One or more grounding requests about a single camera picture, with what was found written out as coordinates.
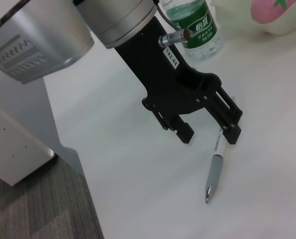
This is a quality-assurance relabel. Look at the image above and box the clear green-label water bottle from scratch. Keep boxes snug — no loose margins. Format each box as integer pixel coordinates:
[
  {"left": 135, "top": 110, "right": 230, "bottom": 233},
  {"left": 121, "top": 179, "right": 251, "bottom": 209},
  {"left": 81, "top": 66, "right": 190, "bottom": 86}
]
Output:
[{"left": 161, "top": 0, "right": 222, "bottom": 62}]

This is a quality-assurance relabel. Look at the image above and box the clear grey ballpoint pen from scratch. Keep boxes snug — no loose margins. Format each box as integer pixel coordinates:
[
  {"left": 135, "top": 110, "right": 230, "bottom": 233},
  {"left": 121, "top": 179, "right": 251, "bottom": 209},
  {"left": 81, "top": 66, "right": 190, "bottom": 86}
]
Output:
[{"left": 203, "top": 126, "right": 228, "bottom": 204}]

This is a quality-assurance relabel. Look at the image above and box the white metal cabinet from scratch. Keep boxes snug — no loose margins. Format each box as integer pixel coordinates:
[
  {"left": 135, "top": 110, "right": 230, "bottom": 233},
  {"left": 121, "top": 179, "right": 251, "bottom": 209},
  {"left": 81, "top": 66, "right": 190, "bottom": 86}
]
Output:
[{"left": 0, "top": 99, "right": 56, "bottom": 187}]

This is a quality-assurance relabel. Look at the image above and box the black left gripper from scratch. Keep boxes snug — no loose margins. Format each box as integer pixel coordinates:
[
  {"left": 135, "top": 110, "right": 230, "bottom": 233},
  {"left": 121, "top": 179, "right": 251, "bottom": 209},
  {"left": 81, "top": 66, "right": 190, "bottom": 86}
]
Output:
[{"left": 114, "top": 16, "right": 243, "bottom": 146}]

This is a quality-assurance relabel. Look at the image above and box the pale green glass fruit plate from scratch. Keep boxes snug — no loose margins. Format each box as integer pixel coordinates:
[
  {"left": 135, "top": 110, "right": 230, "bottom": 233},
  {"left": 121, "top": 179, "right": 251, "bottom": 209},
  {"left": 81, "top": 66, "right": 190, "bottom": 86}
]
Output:
[{"left": 211, "top": 0, "right": 296, "bottom": 35}]

